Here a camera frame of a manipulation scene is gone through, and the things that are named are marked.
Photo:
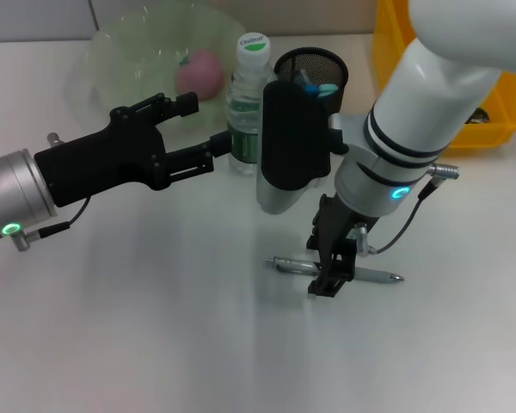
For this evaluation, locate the green plastic wrapper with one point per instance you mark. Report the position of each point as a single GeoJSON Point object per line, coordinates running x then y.
{"type": "Point", "coordinates": [479, 117]}

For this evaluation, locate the pink toy peach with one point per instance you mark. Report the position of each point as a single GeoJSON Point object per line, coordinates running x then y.
{"type": "Point", "coordinates": [200, 73]}

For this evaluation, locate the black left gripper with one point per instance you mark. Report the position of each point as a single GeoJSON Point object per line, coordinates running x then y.
{"type": "Point", "coordinates": [107, 163]}

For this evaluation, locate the translucent green fruit bowl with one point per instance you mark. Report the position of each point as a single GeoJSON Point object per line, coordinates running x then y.
{"type": "Point", "coordinates": [129, 64]}

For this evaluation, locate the grey ballpoint pen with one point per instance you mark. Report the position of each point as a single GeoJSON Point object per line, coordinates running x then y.
{"type": "Point", "coordinates": [292, 266]}

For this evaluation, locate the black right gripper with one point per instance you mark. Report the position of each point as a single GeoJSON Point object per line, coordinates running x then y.
{"type": "Point", "coordinates": [339, 223]}

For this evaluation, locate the black mesh pen holder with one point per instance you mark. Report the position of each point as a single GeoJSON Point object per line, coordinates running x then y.
{"type": "Point", "coordinates": [335, 64]}

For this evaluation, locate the clear green-label water bottle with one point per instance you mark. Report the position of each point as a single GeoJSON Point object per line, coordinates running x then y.
{"type": "Point", "coordinates": [243, 112]}

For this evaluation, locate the yellow plastic bin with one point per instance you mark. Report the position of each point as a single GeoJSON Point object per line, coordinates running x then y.
{"type": "Point", "coordinates": [391, 43]}

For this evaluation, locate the blue plastic scissors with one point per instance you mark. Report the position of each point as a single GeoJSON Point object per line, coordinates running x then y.
{"type": "Point", "coordinates": [322, 90]}

